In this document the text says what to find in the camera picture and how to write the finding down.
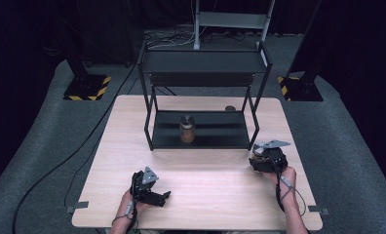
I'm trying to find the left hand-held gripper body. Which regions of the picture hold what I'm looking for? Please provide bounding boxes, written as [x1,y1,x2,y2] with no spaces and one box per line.
[130,166,160,203]

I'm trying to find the person's left hand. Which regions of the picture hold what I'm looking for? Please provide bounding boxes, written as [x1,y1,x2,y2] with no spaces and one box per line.
[120,189,150,216]

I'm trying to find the left hand-held gripper cable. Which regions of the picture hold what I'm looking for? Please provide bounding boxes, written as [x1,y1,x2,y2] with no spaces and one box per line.
[111,189,140,234]

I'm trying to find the right hand-held gripper cable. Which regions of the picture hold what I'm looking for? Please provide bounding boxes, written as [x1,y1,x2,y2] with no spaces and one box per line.
[273,159,308,218]

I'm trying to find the grey metal stand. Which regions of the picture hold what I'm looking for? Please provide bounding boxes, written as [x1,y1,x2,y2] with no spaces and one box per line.
[193,0,276,51]

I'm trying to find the black metal shelf rack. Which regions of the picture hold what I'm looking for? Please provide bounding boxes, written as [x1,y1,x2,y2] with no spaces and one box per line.
[137,40,274,152]

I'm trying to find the long black floor cable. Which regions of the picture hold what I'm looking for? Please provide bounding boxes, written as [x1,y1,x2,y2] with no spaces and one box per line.
[11,58,141,234]

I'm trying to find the bundle of floor cables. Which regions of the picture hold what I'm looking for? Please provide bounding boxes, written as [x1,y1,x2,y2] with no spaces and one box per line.
[143,29,197,51]

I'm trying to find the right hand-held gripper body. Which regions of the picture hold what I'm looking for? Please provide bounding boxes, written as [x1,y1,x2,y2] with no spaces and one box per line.
[251,139,291,174]

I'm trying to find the hand-held gripper cable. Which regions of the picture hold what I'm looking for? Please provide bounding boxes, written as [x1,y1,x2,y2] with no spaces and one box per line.
[111,189,140,234]
[273,159,308,218]

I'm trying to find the glass jar of brown powder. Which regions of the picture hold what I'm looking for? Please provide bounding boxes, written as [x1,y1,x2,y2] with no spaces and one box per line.
[179,114,196,144]

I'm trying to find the person's right hand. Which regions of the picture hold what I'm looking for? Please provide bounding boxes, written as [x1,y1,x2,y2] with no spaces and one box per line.
[263,165,298,198]

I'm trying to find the grey tape marker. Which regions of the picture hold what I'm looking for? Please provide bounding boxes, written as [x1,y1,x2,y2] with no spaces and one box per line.
[307,205,330,216]
[65,201,90,215]

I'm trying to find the black stand base yellow stripes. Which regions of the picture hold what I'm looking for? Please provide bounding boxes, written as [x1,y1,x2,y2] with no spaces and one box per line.
[62,0,112,102]
[277,0,325,102]

